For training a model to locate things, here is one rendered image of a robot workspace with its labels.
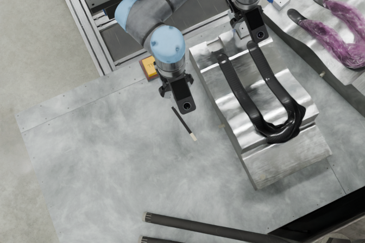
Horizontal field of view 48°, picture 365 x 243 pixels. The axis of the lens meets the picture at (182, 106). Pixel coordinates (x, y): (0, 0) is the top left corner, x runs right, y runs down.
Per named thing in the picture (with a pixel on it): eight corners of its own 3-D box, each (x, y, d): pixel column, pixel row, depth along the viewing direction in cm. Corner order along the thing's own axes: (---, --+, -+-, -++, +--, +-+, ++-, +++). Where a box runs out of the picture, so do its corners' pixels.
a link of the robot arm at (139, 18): (147, -4, 102) (177, 24, 100) (114, 25, 101) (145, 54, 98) (143, -21, 95) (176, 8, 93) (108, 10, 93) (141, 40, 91)
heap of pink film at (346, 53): (293, 26, 137) (299, 15, 129) (329, -6, 140) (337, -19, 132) (351, 80, 132) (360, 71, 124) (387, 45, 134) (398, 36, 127)
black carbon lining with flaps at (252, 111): (213, 58, 134) (214, 47, 125) (256, 39, 135) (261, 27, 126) (262, 154, 125) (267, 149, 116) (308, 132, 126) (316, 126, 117)
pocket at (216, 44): (204, 45, 137) (204, 41, 133) (218, 39, 137) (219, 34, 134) (209, 57, 136) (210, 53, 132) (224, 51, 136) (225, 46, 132)
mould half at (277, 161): (189, 58, 141) (188, 42, 128) (256, 29, 144) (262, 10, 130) (255, 191, 129) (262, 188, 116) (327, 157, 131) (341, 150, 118)
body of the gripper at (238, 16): (247, -10, 121) (250, -26, 109) (260, 15, 120) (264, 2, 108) (224, 1, 122) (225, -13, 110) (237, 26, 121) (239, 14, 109)
